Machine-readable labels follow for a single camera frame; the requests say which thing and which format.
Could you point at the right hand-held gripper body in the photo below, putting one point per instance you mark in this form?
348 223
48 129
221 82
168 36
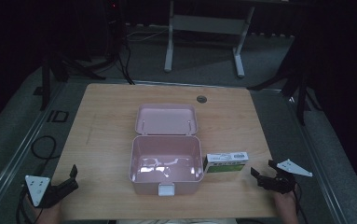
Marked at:
280 182

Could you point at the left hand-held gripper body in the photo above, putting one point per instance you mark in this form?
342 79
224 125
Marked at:
38 188

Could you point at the person's right hand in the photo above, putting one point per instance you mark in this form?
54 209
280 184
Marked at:
286 207

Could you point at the person's left hand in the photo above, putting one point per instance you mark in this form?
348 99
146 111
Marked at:
50 214

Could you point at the green and white medicine box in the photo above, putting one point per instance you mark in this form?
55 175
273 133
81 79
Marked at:
226 163

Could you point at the black tripod stand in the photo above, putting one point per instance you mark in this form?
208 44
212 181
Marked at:
297 90
64 68

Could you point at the pink plastic storage box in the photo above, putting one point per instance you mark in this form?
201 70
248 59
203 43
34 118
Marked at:
166 157

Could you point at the round grey table grommet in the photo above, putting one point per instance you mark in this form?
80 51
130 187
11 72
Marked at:
201 99

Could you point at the grey metal floor rail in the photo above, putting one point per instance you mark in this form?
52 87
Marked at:
316 155
17 158

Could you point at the white metal desk frame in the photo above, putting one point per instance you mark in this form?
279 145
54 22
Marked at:
208 24

